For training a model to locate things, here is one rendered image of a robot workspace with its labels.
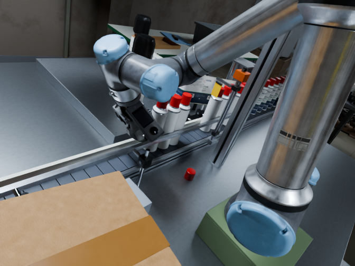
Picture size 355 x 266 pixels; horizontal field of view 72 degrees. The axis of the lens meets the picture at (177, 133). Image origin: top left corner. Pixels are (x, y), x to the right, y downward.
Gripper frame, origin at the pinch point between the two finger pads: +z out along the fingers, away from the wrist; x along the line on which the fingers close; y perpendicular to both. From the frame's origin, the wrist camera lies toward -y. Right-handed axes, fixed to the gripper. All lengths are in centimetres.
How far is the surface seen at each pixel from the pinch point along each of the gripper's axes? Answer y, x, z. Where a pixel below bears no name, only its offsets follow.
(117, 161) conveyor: 0.3, 11.4, -0.2
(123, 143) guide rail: 3.6, 6.1, -0.9
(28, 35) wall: 272, -23, 84
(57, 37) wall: 270, -51, 100
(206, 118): 0.1, -29.4, 15.5
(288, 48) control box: -17, -47, -16
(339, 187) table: -55, -59, 46
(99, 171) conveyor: -0.8, 17.2, -3.5
